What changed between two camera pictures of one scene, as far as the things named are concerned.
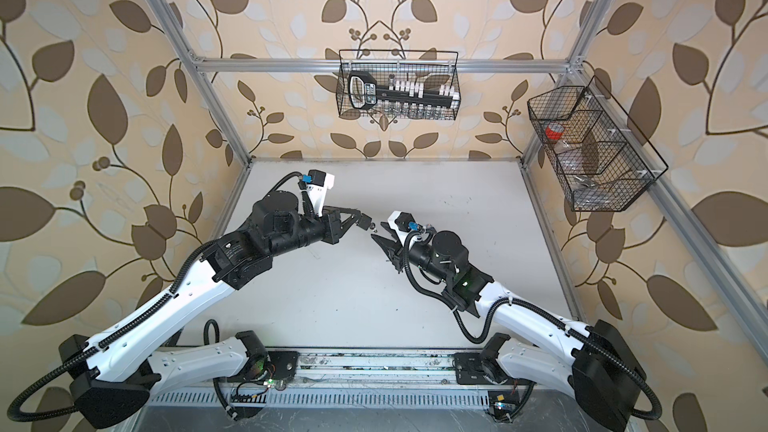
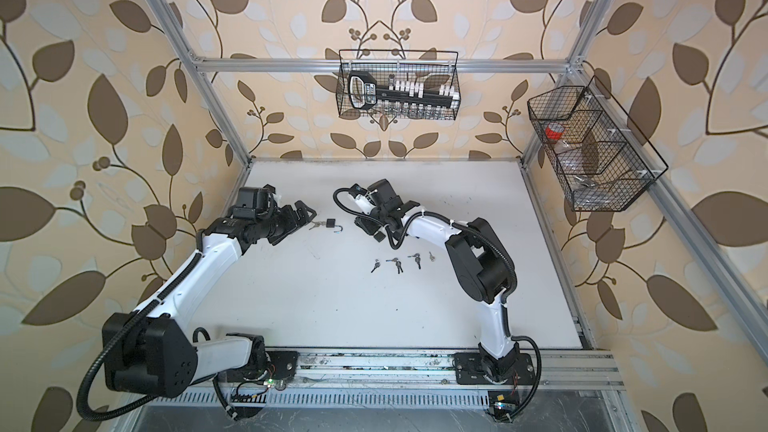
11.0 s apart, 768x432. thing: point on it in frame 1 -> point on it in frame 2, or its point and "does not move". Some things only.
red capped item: (554, 130) does not move
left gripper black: (332, 226) -> (292, 222)
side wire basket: (600, 161) does not move
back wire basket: (399, 85) does not move
